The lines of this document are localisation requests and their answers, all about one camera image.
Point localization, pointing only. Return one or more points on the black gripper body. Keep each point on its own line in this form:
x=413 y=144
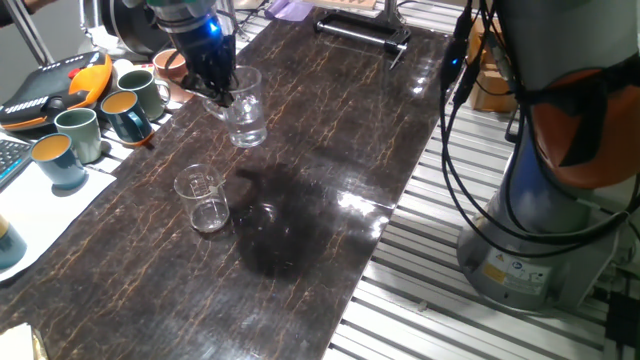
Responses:
x=207 y=50

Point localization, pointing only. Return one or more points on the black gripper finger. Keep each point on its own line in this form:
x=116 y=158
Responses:
x=210 y=90
x=231 y=82

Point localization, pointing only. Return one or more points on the clear glass mug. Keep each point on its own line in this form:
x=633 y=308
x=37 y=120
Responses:
x=247 y=130

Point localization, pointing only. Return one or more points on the dark sleeved forearm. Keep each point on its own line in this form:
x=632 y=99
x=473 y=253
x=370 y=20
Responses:
x=10 y=15

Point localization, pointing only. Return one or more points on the white cup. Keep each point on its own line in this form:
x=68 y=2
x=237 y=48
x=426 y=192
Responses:
x=122 y=66

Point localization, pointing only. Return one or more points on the bare operator hand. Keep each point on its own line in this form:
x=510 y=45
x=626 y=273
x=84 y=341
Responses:
x=37 y=4

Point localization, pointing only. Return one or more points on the pink ceramic mug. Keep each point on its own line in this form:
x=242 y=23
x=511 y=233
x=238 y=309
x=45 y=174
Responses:
x=167 y=62

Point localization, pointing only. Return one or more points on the dark green ceramic mug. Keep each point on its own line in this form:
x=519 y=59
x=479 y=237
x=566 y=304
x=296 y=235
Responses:
x=145 y=95

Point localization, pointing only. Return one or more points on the black round disc device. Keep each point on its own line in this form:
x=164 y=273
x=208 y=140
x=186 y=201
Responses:
x=130 y=27

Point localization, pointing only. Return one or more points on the purple cloth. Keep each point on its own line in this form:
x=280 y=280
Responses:
x=292 y=10

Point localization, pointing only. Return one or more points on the clear glass beaker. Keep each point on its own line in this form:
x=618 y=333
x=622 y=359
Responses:
x=210 y=215

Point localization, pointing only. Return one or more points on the light green ceramic mug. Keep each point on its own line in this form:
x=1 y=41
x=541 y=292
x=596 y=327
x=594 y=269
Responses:
x=82 y=140

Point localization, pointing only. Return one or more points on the black metal clamp stand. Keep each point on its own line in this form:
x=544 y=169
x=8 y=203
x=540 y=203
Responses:
x=360 y=32

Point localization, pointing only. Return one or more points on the blue mug yellow inside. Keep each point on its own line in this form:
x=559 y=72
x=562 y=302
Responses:
x=62 y=170

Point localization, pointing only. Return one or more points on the black orange teach pendant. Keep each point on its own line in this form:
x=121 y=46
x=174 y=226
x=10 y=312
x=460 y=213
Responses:
x=40 y=95

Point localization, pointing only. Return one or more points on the metal tripod leg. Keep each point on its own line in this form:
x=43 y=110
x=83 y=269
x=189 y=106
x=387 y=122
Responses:
x=27 y=30

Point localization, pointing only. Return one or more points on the black keyboard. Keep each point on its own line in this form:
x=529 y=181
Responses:
x=12 y=157

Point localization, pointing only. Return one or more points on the white paper sheet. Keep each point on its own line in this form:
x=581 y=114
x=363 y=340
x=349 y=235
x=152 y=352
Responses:
x=40 y=215

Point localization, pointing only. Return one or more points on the dark marble pattern mat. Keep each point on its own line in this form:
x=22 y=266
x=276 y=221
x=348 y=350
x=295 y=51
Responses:
x=125 y=310

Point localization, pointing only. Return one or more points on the blue mug tan rim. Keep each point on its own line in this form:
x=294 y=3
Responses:
x=10 y=247

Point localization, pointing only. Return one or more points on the cardboard box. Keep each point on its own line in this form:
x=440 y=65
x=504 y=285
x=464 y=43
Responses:
x=492 y=95

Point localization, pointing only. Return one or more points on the small white scrap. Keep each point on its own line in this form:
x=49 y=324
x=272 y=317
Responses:
x=423 y=305

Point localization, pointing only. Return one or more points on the white paper stack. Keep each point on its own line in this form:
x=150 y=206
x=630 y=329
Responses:
x=15 y=345

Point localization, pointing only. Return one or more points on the black power box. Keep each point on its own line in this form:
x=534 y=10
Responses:
x=622 y=320

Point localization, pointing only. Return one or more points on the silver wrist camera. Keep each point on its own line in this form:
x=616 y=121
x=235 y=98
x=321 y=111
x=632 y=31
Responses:
x=170 y=6

